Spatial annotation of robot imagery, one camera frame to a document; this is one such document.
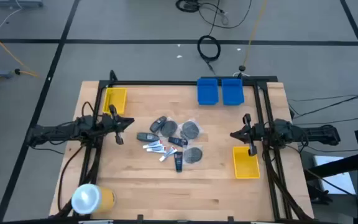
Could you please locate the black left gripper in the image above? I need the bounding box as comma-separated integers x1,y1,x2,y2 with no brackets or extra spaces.
101,105,135,146

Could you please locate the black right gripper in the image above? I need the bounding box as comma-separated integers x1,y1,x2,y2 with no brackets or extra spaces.
230,113,265,157

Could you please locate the grey deodorant stick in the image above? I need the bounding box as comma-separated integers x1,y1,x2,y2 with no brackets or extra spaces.
149,115,168,134
136,133,160,142

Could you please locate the small white toothpaste tube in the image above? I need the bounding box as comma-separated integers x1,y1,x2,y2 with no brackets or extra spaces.
146,146,167,154
142,140,163,149
159,147,172,162
164,146,178,159

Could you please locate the round black pad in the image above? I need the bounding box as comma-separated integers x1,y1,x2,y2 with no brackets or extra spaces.
178,118,204,141
182,144,204,165
159,118,180,139

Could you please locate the blue plastic bin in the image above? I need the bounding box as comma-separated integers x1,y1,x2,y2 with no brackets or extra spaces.
196,77,219,106
221,78,245,106

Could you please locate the black toiletry tube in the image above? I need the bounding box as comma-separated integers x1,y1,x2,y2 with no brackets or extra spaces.
174,151,183,173
168,136,188,147

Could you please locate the yellow plastic bin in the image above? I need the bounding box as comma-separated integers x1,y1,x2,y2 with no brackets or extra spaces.
103,87,127,116
232,146,260,180

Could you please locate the yellow cup with white lid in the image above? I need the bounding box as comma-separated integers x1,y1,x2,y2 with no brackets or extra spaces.
71,183,117,215

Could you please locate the black metal beam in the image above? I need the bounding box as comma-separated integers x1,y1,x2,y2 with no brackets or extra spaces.
303,154,358,181

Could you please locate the white flat panel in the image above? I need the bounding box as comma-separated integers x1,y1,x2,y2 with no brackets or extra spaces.
312,154,357,195

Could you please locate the black aluminium table frame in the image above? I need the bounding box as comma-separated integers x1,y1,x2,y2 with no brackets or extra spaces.
54,70,315,222

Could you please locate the black cable bundle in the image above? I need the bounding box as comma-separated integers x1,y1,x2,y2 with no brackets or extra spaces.
261,146,313,222

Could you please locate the black cable on table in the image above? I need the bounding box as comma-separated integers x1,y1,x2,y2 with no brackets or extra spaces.
57,145,85,213

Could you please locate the thin black floor cable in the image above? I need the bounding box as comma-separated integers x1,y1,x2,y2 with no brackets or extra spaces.
289,91,358,121

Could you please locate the coiled black floor cable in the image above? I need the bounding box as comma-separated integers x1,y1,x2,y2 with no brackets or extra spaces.
196,34,222,75

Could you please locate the yellow floor cable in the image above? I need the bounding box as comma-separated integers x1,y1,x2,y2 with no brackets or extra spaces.
242,0,269,68
0,24,40,94

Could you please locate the tangled black floor cable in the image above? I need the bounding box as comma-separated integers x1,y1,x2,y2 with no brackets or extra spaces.
175,0,253,30

